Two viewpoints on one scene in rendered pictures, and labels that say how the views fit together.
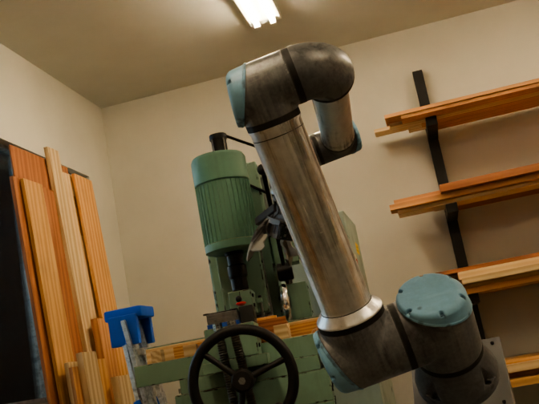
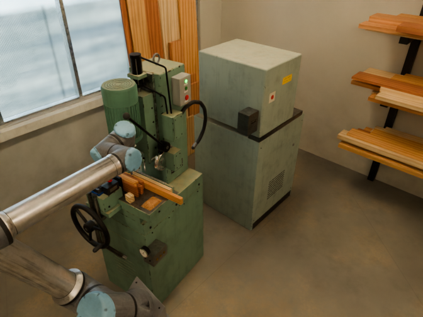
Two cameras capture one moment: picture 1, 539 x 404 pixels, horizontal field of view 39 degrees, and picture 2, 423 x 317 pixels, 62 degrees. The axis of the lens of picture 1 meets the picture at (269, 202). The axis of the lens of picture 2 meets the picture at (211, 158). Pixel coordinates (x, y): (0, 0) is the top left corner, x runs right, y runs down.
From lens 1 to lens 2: 2.10 m
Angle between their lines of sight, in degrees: 54
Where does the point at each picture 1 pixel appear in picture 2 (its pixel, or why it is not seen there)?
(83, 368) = not seen: hidden behind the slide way
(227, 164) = (112, 100)
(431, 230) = not seen: hidden behind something
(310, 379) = (136, 224)
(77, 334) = (160, 49)
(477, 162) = not seen: outside the picture
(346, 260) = (43, 288)
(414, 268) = (377, 53)
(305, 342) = (135, 211)
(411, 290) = (87, 302)
